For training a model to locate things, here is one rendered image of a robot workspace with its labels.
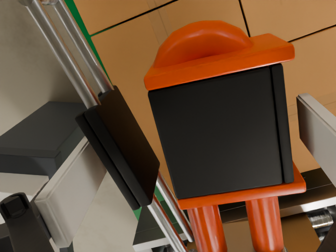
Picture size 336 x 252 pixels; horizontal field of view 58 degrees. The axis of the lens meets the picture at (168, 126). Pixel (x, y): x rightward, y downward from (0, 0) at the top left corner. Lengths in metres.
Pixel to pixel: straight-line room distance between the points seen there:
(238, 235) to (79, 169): 0.13
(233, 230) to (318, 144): 0.11
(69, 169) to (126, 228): 1.73
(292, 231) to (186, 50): 0.92
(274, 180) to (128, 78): 0.73
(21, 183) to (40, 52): 0.87
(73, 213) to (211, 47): 0.11
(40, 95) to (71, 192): 1.46
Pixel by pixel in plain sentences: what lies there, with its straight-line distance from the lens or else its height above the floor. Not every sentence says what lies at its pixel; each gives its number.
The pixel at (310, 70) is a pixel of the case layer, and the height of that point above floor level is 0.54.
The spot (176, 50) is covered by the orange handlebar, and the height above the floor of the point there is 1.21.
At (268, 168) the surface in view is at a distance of 0.18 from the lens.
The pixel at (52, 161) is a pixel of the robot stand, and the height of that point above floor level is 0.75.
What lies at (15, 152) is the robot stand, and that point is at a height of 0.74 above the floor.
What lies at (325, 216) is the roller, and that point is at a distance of 1.15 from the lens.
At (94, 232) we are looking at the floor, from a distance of 1.97.
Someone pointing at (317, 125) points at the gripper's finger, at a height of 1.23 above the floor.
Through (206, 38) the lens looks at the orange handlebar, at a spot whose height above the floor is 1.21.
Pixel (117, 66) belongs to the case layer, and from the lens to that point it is 0.87.
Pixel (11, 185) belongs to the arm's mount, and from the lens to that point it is 0.82.
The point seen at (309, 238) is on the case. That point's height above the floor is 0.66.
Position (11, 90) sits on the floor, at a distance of 1.69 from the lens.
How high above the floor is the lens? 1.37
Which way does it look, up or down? 66 degrees down
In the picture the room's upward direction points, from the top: 168 degrees counter-clockwise
